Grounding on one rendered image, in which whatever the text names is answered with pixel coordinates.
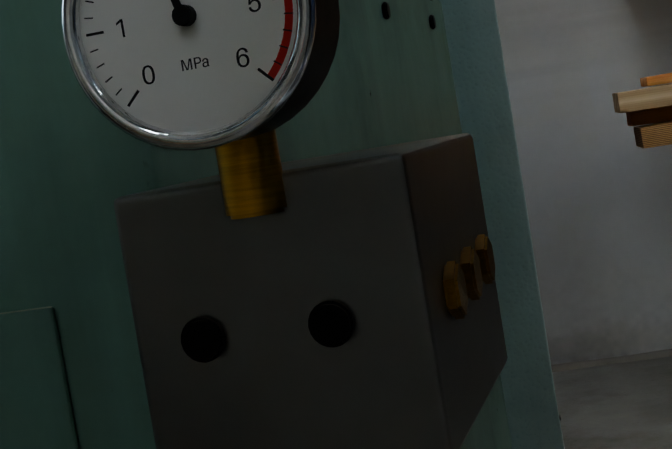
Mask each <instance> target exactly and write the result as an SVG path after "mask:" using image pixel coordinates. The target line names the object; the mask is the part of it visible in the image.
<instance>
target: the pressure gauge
mask: <svg viewBox="0 0 672 449"><path fill-rule="evenodd" d="M180 2H181V4H183V5H190V6H191V7H193V8H194V10H195V11H196V15H197V16H196V20H195V22H194V23H193V24H192V25H191V26H187V27H186V26H179V25H177V24H175V23H174V21H173V19H172V11H173V9H174V7H173V5H172V2H171V0H62V5H61V25H62V33H63V40H64V45H65V50H66V55H67V57H68V60H69V63H70V66H71V69H72V71H73V73H74V75H75V78H76V80H77V82H78V83H79V85H80V87H81V88H82V90H83V92H84V94H85V95H86V96H87V98H88V99H89V100H90V102H91V103H92V104H93V106H94V107H95V108H96V109H97V110H98V111H99V112H100V113H101V114H102V115H103V116H104V117H105V118H106V119H107V120H109V121H110V122H111V123H112V124H113V125H114V126H116V127H117V128H119V129H120V130H122V131H123V132H125V133H126V134H128V135H130V136H132V137H134V138H136V139H138V140H140V141H143V142H145V143H148V144H150V145H154V146H158V147H161V148H165V149H173V150H189V151H194V150H203V149H210V148H214V147H215V151H216V157H217V163H218V169H219V175H220V181H221V187H222V193H223V199H224V204H225V210H226V216H231V219H243V218H250V217H256V216H262V215H268V214H273V213H277V212H281V211H284V209H283V207H286V206H287V204H286V198H285V192H284V186H283V180H282V165H281V159H280V153H279V147H278V142H277V136H276V130H275V129H277V128H278V127H280V126H281V125H283V124H284V123H286V122H287V121H289V120H291V119H292V118H293V117H294V116H296V115H297V114H298V113H299V112H300V111H301V110H302V109H303V108H304V107H305V106H306V105H307V104H308V103H309V102H310V100H311V99H312V98H313V97H314V95H315V94H316V93H317V92H318V90H319V89H320V87H321V85H322V83H323V82H324V80H325V78H326V76H327V75H328V72H329V70H330V67H331V64H332V62H333V59H334V57H335V52H336V48H337V43H338V39H339V26H340V11H339V0H180Z"/></svg>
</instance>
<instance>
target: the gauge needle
mask: <svg viewBox="0 0 672 449"><path fill-rule="evenodd" d="M171 2H172V5H173V7H174V9H173V11H172V19H173V21H174V23H175V24H177V25H179V26H186V27H187V26H191V25H192V24H193V23H194V22H195V20H196V16H197V15H196V11H195V10H194V8H193V7H191V6H190V5H183V4H181V2H180V0H171Z"/></svg>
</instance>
